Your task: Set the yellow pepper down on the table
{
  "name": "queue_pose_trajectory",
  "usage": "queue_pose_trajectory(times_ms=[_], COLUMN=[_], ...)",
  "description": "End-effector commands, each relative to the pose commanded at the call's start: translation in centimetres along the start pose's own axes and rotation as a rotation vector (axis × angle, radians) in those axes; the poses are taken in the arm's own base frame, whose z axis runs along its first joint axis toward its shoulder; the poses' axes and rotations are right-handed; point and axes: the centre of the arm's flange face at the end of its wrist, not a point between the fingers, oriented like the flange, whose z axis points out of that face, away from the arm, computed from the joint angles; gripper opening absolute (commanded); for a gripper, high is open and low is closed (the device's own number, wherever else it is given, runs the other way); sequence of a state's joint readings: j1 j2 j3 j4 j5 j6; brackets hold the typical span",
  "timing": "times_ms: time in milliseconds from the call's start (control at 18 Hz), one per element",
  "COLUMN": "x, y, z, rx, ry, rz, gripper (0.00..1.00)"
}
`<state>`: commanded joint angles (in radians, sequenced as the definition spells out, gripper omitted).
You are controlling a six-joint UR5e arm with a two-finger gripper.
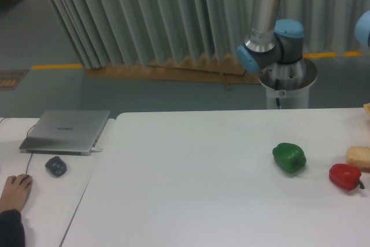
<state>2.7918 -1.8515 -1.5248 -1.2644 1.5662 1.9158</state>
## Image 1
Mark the wooden board corner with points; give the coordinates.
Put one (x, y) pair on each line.
(367, 108)

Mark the green bell pepper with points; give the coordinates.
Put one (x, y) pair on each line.
(289, 157)

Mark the red bell pepper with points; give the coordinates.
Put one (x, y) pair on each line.
(346, 177)

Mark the pale green folding curtain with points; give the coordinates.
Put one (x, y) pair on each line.
(131, 31)

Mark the brown cardboard sheet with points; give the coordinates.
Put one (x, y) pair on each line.
(227, 72)

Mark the dark grey small controller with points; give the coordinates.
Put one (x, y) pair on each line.
(56, 166)

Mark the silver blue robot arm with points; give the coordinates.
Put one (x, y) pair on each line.
(281, 29)

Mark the bread slice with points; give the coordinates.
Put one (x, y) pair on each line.
(358, 156)

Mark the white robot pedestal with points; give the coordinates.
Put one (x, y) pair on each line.
(287, 86)

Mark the black sleeved forearm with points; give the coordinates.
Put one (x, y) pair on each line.
(12, 230)

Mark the person's bare hand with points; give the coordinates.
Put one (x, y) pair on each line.
(15, 192)

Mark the white usb plug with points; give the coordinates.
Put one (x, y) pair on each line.
(94, 150)

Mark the silver closed laptop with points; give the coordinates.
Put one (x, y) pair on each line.
(73, 132)

